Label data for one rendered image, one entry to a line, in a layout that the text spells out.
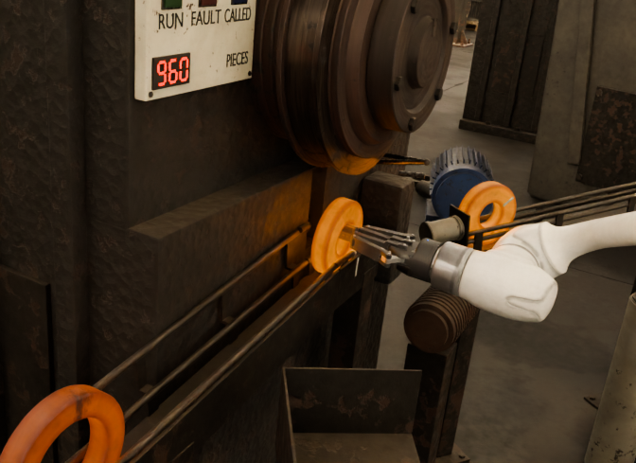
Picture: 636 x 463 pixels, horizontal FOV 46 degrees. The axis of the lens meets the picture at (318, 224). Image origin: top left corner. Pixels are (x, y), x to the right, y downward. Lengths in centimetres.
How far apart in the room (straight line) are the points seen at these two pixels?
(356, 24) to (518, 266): 49
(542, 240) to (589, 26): 267
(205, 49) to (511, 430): 155
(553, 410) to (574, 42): 217
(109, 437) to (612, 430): 146
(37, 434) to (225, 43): 62
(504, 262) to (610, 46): 277
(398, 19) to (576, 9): 290
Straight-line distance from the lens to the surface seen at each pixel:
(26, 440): 91
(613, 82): 401
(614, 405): 212
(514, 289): 130
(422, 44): 129
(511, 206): 185
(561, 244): 143
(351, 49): 120
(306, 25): 118
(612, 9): 400
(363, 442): 114
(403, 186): 163
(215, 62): 116
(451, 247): 135
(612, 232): 136
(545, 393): 253
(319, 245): 138
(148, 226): 112
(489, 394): 245
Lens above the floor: 130
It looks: 22 degrees down
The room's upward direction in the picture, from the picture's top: 6 degrees clockwise
